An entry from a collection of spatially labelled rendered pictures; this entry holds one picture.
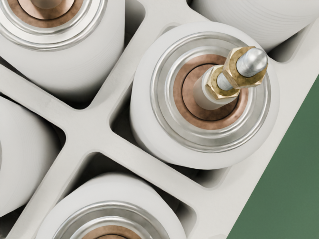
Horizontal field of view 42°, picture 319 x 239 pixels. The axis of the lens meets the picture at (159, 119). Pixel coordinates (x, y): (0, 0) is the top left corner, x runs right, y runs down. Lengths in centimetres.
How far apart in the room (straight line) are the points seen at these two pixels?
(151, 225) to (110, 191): 3
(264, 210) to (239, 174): 20
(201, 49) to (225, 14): 8
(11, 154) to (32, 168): 4
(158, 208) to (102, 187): 4
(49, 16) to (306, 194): 39
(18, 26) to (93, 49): 5
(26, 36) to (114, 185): 10
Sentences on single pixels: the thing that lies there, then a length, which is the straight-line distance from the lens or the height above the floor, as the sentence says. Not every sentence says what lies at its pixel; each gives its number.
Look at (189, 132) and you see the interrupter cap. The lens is 25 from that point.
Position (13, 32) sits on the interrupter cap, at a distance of 27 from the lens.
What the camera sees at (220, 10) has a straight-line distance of 34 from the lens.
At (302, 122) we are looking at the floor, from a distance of 55.
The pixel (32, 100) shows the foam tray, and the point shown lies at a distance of 33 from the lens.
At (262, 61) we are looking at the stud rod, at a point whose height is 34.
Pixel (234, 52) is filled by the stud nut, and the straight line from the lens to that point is 19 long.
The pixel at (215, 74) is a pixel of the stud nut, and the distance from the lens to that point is 22.
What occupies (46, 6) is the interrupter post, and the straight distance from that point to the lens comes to 27.
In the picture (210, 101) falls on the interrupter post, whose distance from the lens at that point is 23.
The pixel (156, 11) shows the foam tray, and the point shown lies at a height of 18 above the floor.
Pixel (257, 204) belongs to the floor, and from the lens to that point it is 53.
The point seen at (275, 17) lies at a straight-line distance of 31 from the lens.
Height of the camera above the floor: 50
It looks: 83 degrees down
